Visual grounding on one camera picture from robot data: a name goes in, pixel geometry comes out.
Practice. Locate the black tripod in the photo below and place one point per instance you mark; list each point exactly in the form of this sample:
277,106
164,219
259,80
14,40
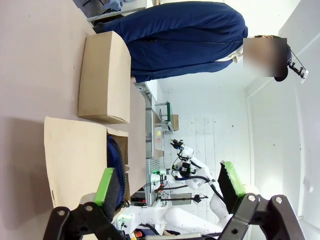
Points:
185,198

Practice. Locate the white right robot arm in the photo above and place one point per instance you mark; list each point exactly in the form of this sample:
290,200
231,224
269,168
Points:
190,220

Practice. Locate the navy blue pencil case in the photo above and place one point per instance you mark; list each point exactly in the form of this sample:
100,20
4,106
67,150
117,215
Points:
113,155

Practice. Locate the person's right forearm blue sleeve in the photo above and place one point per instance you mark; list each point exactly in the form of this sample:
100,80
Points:
155,75

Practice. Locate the brown cardboard box with lid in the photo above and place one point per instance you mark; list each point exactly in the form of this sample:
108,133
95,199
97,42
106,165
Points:
105,80
75,155

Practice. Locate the blue cloth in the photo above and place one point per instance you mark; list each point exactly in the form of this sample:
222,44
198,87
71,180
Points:
115,3

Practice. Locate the person in blue coat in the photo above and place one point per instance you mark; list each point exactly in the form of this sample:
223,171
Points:
187,37

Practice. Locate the wall coat hook rack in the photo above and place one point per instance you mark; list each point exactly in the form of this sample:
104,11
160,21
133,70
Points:
298,67

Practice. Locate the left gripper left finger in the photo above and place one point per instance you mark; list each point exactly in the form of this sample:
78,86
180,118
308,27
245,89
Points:
75,225

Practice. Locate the aluminium profile frame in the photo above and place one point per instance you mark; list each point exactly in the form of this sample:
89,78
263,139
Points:
155,175

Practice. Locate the white control box yellow button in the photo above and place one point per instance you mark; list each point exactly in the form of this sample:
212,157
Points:
159,138

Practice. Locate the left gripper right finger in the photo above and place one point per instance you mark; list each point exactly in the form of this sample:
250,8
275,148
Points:
262,217

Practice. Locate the green metal frame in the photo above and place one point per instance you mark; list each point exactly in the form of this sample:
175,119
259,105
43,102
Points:
169,112

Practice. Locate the small brown carton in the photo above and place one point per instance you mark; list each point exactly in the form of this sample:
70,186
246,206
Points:
175,122

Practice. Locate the grey metal shelf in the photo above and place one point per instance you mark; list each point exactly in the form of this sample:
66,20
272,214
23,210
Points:
148,120

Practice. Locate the person's right hand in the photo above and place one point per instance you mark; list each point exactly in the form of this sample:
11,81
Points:
133,79

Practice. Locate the red emergency stop button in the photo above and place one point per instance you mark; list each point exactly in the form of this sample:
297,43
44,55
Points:
139,233

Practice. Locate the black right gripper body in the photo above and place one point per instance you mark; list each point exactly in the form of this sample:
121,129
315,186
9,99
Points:
179,145

